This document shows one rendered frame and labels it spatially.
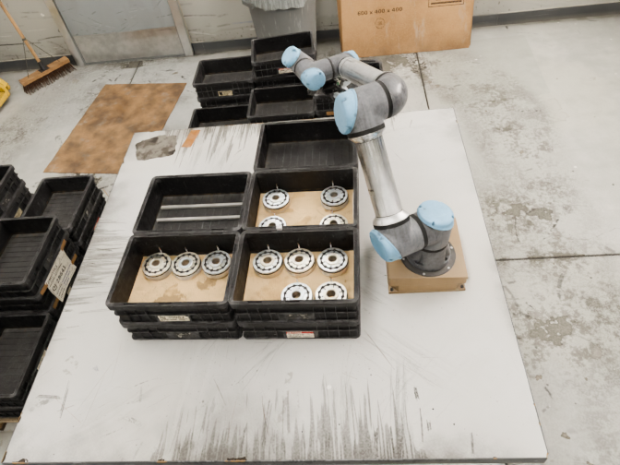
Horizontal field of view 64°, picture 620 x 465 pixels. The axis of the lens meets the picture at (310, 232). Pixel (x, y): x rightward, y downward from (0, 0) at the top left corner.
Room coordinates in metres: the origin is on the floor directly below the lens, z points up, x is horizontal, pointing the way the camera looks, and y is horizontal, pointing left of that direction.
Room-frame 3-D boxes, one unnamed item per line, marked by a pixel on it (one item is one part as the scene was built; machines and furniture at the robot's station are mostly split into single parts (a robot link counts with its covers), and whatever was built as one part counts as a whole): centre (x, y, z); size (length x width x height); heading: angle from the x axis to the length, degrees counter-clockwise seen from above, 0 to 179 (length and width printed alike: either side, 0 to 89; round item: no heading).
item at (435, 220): (1.03, -0.39, 0.96); 0.13 x 0.12 x 0.14; 107
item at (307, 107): (2.57, 0.03, 0.31); 0.40 x 0.30 x 0.34; 81
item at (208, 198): (1.35, 0.40, 0.87); 0.40 x 0.30 x 0.11; 79
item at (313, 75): (1.59, -0.11, 1.22); 0.11 x 0.11 x 0.08; 17
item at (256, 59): (2.97, -0.03, 0.37); 0.42 x 0.34 x 0.46; 81
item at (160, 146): (2.03, 0.68, 0.71); 0.22 x 0.19 x 0.01; 81
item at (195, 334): (1.06, 0.46, 0.76); 0.40 x 0.30 x 0.12; 79
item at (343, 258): (1.03, -0.06, 0.86); 0.10 x 0.10 x 0.01
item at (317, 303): (0.99, 0.06, 0.92); 0.40 x 0.30 x 0.02; 79
